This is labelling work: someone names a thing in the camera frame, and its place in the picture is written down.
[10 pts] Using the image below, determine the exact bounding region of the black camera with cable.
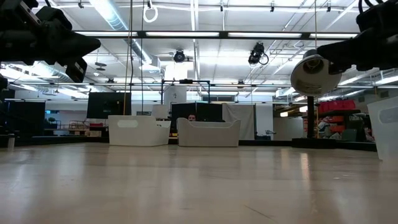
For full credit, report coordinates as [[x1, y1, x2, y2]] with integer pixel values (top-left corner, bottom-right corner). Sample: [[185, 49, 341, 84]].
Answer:
[[248, 42, 270, 67]]

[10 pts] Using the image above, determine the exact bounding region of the clear plastic bin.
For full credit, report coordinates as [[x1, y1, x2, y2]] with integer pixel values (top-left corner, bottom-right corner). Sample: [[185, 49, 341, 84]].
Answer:
[[366, 96, 398, 161]]

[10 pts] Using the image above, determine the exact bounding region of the black partition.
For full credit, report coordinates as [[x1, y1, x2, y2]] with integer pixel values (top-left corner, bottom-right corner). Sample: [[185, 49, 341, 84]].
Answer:
[[170, 102, 223, 123], [0, 100, 47, 137]]

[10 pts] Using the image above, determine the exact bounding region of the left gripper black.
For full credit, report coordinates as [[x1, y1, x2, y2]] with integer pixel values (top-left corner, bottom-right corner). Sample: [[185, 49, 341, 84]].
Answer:
[[9, 30, 102, 83]]

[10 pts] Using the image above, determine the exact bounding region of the shelf with red bins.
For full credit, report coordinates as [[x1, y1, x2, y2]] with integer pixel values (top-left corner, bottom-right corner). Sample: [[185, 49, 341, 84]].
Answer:
[[317, 99, 374, 142]]

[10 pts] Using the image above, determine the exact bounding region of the black overhead camera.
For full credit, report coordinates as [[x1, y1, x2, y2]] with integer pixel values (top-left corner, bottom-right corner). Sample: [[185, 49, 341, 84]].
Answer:
[[173, 49, 187, 63]]

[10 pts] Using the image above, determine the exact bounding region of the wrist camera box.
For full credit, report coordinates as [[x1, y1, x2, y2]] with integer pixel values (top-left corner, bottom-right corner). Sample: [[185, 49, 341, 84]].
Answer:
[[356, 0, 398, 35], [35, 5, 74, 32]]

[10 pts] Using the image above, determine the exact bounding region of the wooden cart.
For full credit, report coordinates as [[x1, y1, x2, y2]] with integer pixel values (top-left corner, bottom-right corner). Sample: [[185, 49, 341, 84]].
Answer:
[[57, 119, 109, 138]]

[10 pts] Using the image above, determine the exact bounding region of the silver ceiling duct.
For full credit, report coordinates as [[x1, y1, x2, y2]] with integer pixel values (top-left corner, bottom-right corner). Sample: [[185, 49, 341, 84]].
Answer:
[[0, 62, 94, 93], [90, 0, 161, 72]]

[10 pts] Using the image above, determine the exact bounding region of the black desk lamp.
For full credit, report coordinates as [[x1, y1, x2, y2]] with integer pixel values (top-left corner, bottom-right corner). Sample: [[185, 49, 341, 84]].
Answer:
[[290, 49, 343, 149]]

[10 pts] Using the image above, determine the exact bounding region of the black light bar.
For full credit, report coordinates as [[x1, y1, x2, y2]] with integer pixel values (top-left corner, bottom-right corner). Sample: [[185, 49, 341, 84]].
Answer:
[[74, 30, 358, 40]]

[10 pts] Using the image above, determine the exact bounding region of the grey curtain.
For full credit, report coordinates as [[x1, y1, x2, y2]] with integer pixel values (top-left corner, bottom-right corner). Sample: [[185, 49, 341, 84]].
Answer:
[[221, 103, 256, 141]]

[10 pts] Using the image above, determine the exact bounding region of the black hanging cable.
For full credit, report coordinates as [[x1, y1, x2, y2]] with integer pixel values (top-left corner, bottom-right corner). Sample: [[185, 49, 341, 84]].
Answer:
[[141, 0, 145, 115]]

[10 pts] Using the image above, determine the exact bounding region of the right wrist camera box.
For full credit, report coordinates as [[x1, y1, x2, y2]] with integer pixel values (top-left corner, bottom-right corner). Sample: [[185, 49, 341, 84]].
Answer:
[[356, 0, 398, 35]]

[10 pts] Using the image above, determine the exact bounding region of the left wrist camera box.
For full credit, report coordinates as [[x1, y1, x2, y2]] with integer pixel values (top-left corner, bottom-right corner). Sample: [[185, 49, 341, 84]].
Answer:
[[35, 5, 74, 32]]

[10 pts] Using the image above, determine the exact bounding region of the black monitor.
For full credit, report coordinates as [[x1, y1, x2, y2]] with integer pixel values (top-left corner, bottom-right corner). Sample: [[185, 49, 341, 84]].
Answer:
[[86, 91, 132, 120]]

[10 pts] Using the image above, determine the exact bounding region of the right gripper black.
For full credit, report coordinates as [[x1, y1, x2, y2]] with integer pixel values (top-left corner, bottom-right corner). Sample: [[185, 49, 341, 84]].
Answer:
[[317, 32, 398, 75]]

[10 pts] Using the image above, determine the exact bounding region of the white hanging ring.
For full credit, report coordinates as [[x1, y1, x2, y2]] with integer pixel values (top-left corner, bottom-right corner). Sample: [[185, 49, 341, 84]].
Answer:
[[142, 4, 159, 24]]

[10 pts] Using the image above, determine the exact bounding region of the white plastic bin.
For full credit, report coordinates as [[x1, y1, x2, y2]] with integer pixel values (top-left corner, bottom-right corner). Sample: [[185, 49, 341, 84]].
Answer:
[[107, 114, 172, 147]]

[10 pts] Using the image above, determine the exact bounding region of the grey plastic bin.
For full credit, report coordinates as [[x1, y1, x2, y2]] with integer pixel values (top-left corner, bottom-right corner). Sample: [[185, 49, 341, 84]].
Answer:
[[176, 117, 242, 148]]

